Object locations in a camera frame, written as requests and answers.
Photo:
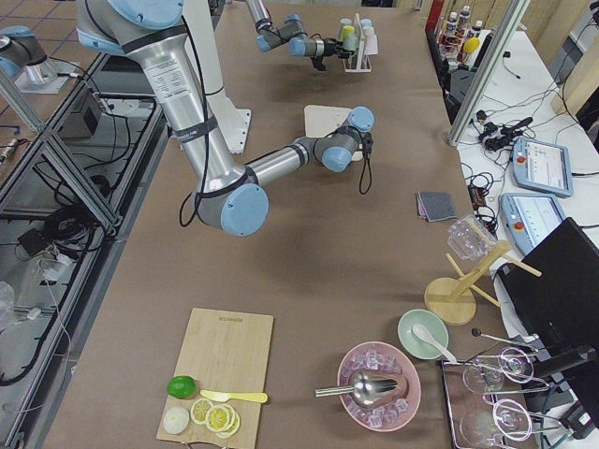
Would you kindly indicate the green plastic cup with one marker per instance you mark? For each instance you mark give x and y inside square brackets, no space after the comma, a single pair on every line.
[352,43]

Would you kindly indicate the upper teach pendant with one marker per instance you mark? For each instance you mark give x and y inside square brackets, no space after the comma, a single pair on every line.
[542,166]

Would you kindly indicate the wooden glass stand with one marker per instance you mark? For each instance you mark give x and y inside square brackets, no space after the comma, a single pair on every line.
[453,300]

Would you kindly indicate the white cup rack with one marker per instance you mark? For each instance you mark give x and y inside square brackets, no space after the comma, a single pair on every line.
[358,62]

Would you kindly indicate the green lime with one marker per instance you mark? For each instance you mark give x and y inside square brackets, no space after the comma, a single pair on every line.
[182,387]

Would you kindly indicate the teach pendant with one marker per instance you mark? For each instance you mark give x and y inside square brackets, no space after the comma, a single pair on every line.
[530,218]
[542,166]

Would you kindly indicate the aluminium frame post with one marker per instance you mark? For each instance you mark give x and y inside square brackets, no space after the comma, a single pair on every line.
[493,56]

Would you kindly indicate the yellow plastic cup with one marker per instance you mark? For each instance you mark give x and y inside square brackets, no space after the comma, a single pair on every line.
[347,30]

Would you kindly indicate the white ceramic spoon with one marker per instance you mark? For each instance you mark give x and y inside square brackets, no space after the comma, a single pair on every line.
[422,333]

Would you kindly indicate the lemon slices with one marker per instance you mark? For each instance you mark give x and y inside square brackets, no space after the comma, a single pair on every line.
[219,418]

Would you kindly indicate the bamboo cutting board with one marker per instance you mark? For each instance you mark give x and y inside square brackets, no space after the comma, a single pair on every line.
[225,351]

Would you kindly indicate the lower wine glass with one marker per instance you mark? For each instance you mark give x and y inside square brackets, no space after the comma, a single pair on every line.
[506,423]

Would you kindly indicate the black monitor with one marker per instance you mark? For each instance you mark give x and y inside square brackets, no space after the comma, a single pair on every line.
[561,307]

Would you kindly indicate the upper wine glass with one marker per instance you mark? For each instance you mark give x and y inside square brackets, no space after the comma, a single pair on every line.
[488,373]

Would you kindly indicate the white column mount base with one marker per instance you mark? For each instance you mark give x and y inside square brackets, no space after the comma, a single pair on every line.
[233,122]

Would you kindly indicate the metal ice scoop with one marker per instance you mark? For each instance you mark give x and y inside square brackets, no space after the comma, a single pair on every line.
[368,388]

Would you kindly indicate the wire wine glass rack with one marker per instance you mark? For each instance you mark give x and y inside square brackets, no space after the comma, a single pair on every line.
[485,400]

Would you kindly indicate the cream rabbit tray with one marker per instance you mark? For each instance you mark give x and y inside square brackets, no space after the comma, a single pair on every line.
[335,134]

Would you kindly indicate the clear glass mug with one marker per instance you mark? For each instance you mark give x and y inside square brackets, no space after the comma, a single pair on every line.
[469,239]

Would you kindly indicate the pink bowl of ice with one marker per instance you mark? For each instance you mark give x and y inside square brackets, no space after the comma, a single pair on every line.
[384,357]

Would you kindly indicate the lower teach pendant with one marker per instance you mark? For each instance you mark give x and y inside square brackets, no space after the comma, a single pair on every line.
[530,218]

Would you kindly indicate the pink plastic cup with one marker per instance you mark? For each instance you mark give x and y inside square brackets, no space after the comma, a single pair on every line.
[370,45]

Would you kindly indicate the grey folded cloth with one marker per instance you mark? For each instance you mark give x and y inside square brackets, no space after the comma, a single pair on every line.
[435,206]

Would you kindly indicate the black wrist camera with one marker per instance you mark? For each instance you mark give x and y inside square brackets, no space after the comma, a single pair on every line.
[318,63]

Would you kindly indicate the yellow plastic knife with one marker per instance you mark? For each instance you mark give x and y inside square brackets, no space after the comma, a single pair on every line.
[255,397]

